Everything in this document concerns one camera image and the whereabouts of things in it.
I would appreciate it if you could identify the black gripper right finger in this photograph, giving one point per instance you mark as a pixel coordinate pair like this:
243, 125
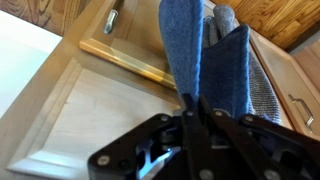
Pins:
263, 146

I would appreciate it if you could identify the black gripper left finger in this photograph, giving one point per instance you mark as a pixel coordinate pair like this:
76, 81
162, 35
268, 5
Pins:
143, 146

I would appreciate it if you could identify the blue cloth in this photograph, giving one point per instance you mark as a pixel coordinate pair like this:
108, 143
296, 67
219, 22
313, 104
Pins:
181, 46

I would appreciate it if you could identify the wooden cabinet door under drawer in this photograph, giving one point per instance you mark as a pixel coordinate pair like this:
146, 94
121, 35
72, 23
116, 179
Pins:
100, 116

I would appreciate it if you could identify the grey knit cloth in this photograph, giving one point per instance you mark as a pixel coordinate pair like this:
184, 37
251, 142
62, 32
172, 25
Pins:
263, 90

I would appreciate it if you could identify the wooden neighbouring cabinet door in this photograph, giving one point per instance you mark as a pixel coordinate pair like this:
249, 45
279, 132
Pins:
283, 76

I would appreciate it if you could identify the wooden base cabinet frame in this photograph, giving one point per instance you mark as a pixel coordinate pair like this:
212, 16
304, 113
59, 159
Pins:
46, 90

